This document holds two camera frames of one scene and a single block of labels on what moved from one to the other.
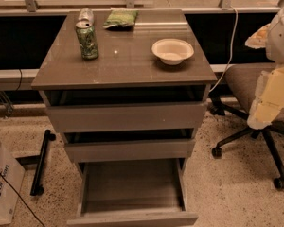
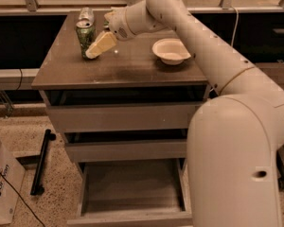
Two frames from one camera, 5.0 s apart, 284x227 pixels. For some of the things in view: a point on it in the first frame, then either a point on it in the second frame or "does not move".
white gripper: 282,38 to 119,24
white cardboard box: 7,178 does not move
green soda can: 88,40 does not move
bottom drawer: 133,193 does not move
